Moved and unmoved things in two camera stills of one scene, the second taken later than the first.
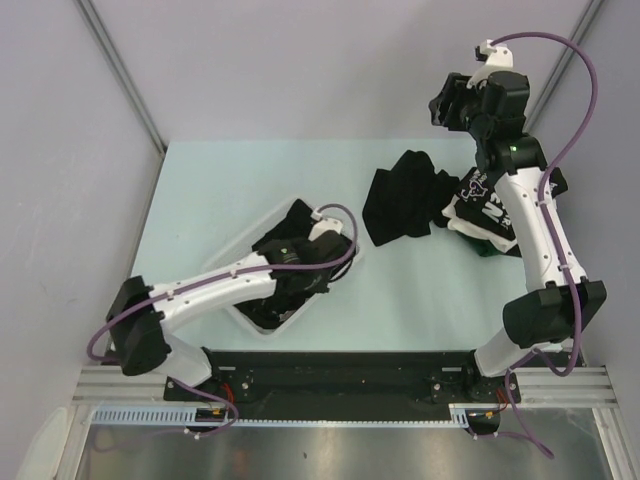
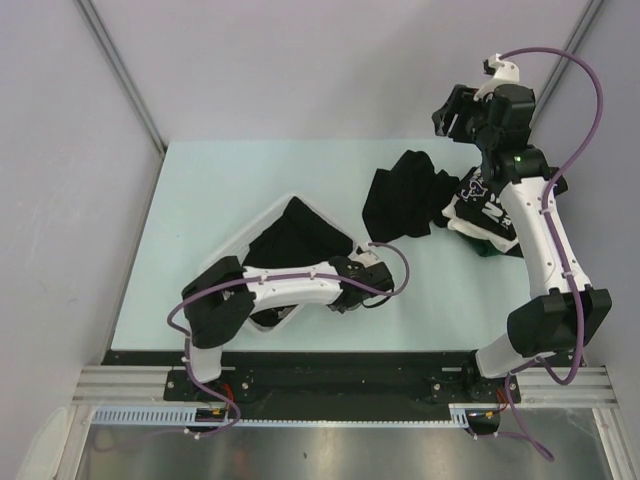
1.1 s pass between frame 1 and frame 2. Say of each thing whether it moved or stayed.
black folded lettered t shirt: stayed
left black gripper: moved
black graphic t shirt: stayed
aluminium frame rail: stayed
